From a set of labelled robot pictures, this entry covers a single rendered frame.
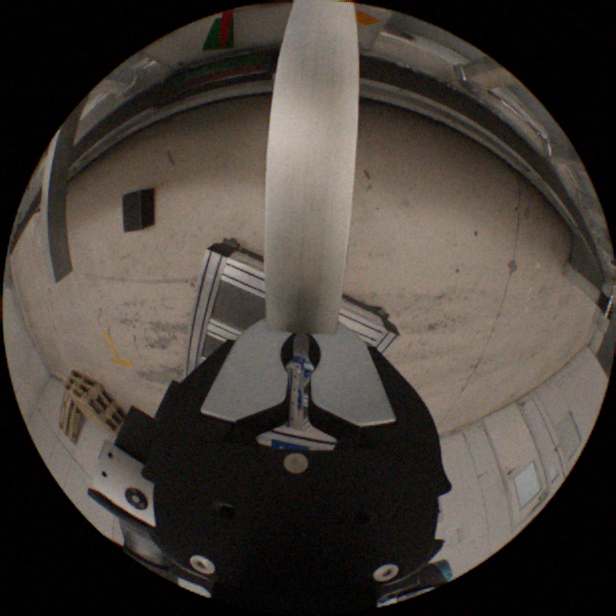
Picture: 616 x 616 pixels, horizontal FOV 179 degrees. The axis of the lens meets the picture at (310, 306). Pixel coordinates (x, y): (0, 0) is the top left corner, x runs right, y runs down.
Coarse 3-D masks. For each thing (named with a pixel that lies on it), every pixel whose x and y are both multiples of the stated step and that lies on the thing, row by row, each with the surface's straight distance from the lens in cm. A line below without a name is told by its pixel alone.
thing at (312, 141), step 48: (336, 0) 15; (288, 48) 10; (336, 48) 10; (288, 96) 9; (336, 96) 9; (288, 144) 8; (336, 144) 8; (288, 192) 8; (336, 192) 8; (288, 240) 8; (336, 240) 8; (288, 288) 8; (336, 288) 8
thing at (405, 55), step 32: (160, 64) 43; (192, 64) 36; (384, 64) 33; (416, 64) 35; (448, 64) 40; (128, 96) 44; (448, 96) 39; (480, 96) 40; (96, 128) 52; (512, 128) 45; (544, 160) 54; (32, 192) 101; (576, 192) 77; (576, 224) 100
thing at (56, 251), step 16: (80, 112) 30; (64, 128) 28; (64, 144) 28; (48, 160) 28; (64, 160) 27; (48, 176) 26; (64, 176) 27; (48, 192) 26; (64, 192) 26; (48, 208) 25; (64, 208) 26; (48, 224) 25; (64, 224) 26; (48, 240) 25; (64, 240) 26; (48, 256) 26; (64, 256) 26; (48, 272) 27; (64, 272) 26
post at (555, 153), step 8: (552, 144) 55; (560, 144) 55; (552, 152) 54; (560, 152) 54; (568, 152) 53; (576, 152) 53; (560, 160) 55; (568, 160) 53; (576, 160) 52; (576, 168) 55; (584, 168) 53
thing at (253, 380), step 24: (240, 336) 10; (264, 336) 10; (288, 336) 10; (240, 360) 9; (264, 360) 9; (288, 360) 10; (216, 384) 8; (240, 384) 8; (264, 384) 8; (288, 384) 8; (216, 408) 7; (240, 408) 7; (264, 408) 7; (288, 408) 9; (264, 432) 8
